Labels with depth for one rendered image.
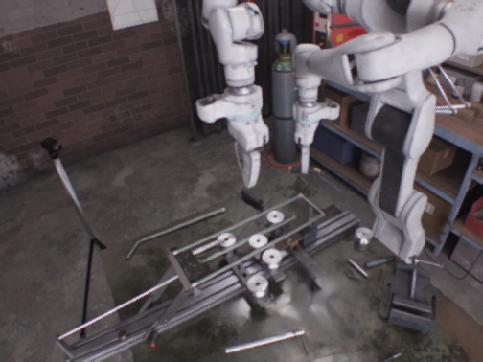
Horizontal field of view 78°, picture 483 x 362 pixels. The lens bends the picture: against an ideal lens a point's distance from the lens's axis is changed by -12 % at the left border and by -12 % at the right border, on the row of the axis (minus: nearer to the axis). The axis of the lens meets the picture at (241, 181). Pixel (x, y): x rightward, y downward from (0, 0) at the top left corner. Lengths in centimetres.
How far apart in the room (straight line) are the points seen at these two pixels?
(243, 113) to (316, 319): 53
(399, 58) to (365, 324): 61
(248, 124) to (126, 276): 60
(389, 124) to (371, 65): 58
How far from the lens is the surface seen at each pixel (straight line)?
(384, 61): 64
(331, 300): 92
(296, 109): 101
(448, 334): 96
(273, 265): 88
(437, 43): 69
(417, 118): 115
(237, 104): 65
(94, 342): 91
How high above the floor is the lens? 164
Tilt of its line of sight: 37 degrees down
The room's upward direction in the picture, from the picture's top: 5 degrees counter-clockwise
